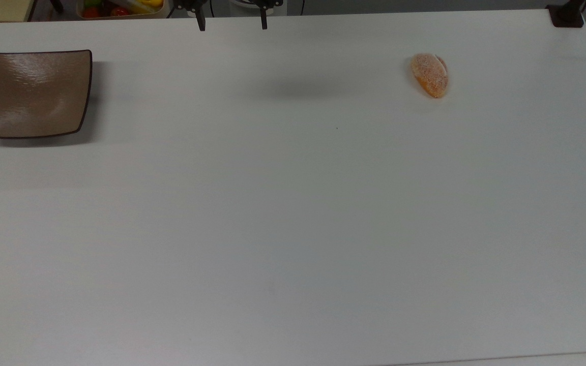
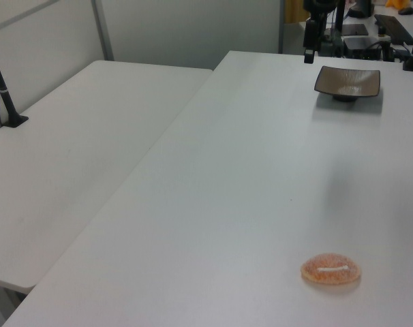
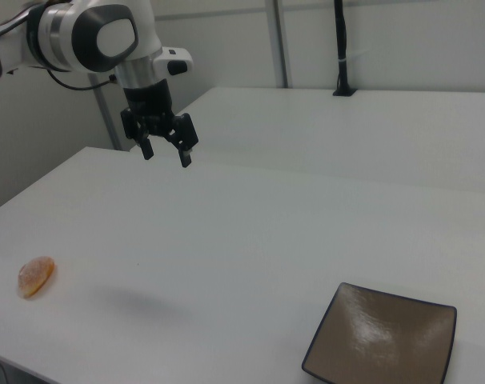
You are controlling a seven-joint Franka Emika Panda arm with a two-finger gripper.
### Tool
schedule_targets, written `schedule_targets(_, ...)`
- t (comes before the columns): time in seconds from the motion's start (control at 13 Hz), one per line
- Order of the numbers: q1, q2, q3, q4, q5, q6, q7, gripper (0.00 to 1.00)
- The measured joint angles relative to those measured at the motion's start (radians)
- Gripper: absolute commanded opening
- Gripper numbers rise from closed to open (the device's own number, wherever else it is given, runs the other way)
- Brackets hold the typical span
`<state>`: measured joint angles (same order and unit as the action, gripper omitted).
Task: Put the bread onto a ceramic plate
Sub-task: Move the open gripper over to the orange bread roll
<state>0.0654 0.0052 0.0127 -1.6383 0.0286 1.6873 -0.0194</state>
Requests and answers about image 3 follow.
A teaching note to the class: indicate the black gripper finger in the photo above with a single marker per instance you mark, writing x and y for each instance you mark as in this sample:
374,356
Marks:
144,142
185,138

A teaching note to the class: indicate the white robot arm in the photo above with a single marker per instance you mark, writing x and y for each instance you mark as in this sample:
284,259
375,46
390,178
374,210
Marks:
66,36

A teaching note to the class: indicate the grey partition rail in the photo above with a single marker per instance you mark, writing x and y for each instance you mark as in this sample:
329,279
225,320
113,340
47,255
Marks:
306,9

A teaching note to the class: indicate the square brown ceramic plate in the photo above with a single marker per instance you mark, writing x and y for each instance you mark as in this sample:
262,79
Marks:
382,334

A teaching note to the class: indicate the black pole stand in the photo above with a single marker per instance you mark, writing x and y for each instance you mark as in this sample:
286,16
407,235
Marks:
341,40

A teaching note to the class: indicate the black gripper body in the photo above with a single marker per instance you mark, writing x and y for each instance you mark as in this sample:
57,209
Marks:
148,100

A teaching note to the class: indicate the orange translucent object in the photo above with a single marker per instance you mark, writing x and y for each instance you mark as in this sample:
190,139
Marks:
35,277

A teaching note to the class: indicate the grey partition post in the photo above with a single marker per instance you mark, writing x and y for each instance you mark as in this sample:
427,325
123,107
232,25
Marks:
106,116
277,44

